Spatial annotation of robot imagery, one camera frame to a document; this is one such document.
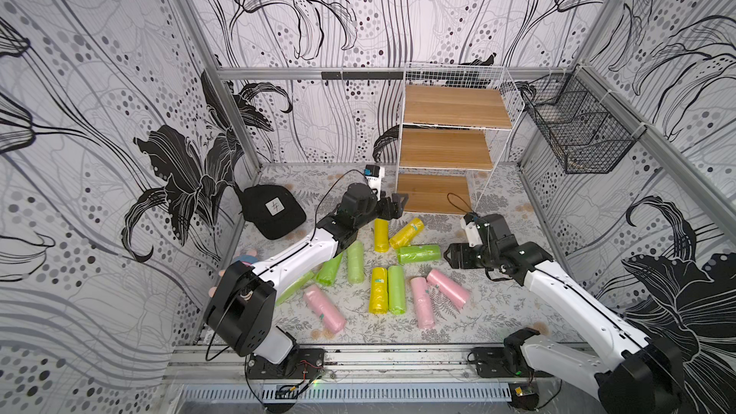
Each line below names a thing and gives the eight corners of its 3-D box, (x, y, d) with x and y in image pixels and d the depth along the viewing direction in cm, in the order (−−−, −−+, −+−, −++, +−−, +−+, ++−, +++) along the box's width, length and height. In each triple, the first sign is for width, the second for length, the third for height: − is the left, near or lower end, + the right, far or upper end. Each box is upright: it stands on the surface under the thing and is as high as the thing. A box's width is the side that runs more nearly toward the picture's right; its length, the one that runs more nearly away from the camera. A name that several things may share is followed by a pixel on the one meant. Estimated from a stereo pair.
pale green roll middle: (346, 283, 89) (345, 279, 86) (348, 245, 97) (348, 241, 95) (364, 283, 89) (364, 278, 86) (365, 245, 97) (365, 240, 95)
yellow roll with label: (398, 254, 95) (399, 248, 92) (388, 244, 97) (388, 238, 94) (425, 231, 101) (427, 225, 97) (415, 222, 103) (416, 216, 100)
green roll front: (388, 314, 83) (389, 311, 80) (387, 270, 91) (387, 265, 89) (406, 314, 83) (407, 311, 80) (403, 270, 91) (404, 265, 89)
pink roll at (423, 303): (418, 331, 80) (419, 327, 77) (410, 282, 89) (411, 277, 86) (435, 329, 80) (437, 325, 77) (425, 281, 89) (426, 276, 86)
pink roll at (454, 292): (423, 281, 89) (425, 277, 86) (431, 271, 91) (432, 266, 88) (462, 309, 83) (465, 305, 81) (469, 298, 86) (472, 294, 83)
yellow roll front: (369, 313, 83) (369, 309, 80) (370, 272, 91) (369, 266, 88) (388, 313, 83) (388, 309, 80) (387, 272, 91) (387, 266, 88)
